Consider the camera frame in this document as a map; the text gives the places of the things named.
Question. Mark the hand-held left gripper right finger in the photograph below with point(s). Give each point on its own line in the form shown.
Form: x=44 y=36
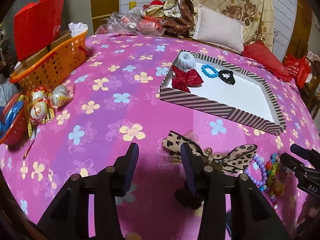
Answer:
x=188 y=170

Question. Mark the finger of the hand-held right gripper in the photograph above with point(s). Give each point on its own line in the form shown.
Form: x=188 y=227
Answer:
x=297 y=150
x=292 y=162

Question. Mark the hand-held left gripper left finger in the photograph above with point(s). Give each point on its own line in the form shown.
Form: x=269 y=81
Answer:
x=131 y=167

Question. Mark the leopard print hair bow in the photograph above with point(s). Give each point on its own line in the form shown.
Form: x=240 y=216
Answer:
x=240 y=157

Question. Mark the striped cardboard box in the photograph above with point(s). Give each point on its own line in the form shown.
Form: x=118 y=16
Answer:
x=237 y=97

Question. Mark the red satin hair bow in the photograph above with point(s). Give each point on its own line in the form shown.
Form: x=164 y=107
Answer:
x=185 y=78

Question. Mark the black scrunchie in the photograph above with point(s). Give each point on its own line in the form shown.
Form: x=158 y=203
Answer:
x=231 y=80

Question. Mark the white fluffy scrunchie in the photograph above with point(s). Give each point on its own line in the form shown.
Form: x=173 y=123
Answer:
x=186 y=60

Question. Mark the brown scrunchie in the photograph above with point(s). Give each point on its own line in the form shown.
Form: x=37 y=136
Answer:
x=183 y=197

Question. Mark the pink floral bedsheet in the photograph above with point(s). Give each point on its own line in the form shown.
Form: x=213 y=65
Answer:
x=112 y=120

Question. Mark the wooden rack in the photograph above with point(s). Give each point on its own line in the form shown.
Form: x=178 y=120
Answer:
x=312 y=85

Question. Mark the red shopping bag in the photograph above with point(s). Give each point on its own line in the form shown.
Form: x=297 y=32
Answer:
x=297 y=72

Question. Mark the red ruffled cushion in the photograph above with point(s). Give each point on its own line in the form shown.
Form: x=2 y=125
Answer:
x=265 y=57

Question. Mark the text print wrapped egg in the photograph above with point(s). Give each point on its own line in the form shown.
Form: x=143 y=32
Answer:
x=61 y=96

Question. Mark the red pencil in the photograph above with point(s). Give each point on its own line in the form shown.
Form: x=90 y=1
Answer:
x=28 y=150

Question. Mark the wrapped decorated eggs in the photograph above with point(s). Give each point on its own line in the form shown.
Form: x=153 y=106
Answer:
x=30 y=128

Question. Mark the foil wrapped egg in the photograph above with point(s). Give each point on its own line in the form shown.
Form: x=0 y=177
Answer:
x=38 y=111
x=38 y=95

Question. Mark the red bowl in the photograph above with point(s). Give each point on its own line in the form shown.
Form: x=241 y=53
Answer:
x=17 y=127

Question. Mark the brown wooden wardrobe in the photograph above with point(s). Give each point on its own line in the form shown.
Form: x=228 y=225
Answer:
x=300 y=25

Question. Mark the orange plastic basket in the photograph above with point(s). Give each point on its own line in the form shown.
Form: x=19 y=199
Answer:
x=57 y=65

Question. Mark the blue foil wrapper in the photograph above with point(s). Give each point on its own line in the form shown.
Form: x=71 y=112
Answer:
x=10 y=117

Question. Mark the red plastic packets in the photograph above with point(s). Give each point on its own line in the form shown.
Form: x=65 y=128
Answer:
x=150 y=26

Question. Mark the white pillow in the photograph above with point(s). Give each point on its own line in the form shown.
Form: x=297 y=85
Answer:
x=217 y=30

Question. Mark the clear plastic bag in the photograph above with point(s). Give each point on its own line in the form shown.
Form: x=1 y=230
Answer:
x=125 y=21

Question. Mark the brown cardboard box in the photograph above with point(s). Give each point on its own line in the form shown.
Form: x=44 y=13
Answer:
x=60 y=38

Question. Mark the white crumpled tissue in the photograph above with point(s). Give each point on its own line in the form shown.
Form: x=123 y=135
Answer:
x=77 y=28

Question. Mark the brown floral quilt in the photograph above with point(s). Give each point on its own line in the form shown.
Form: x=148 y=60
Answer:
x=182 y=12

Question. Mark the cream floral quilt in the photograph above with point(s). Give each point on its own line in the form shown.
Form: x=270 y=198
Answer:
x=237 y=2

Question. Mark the plush toy with red hat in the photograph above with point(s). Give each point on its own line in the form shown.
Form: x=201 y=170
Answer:
x=155 y=7

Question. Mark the brown wooden door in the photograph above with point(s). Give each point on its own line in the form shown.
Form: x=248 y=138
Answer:
x=105 y=2

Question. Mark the red paper bag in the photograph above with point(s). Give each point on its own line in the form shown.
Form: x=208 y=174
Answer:
x=35 y=27

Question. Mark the yellow wall tag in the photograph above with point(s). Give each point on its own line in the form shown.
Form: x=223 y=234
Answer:
x=132 y=5

